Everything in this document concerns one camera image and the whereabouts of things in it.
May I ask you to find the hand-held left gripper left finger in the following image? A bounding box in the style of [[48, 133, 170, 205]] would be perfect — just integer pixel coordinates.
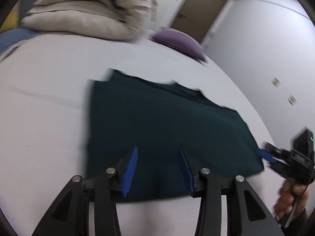
[[32, 146, 139, 236]]

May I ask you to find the bed with white sheet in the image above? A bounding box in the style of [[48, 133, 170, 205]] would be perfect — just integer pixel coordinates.
[[0, 27, 280, 236]]

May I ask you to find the yellow pillow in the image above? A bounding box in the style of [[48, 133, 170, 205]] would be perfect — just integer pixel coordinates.
[[0, 10, 20, 33]]

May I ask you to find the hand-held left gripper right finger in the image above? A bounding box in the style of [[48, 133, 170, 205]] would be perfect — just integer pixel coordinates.
[[178, 146, 283, 236]]

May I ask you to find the dark green sweater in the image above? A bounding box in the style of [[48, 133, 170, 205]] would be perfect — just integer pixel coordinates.
[[85, 69, 265, 203]]

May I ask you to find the brown door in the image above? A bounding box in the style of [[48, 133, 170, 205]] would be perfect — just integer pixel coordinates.
[[170, 0, 231, 45]]

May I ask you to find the person's right hand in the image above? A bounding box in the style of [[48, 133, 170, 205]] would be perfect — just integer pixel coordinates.
[[274, 178, 309, 219]]

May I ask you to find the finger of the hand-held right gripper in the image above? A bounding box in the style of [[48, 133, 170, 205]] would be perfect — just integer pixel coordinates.
[[257, 149, 279, 164], [261, 141, 284, 156]]

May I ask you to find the purple pillow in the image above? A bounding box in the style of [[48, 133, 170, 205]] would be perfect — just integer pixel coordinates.
[[151, 28, 208, 65]]

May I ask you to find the folded beige duvet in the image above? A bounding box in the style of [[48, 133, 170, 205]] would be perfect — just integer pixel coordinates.
[[21, 0, 158, 42]]

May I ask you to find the blue quilt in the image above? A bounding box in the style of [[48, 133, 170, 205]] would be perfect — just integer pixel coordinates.
[[0, 28, 43, 57]]

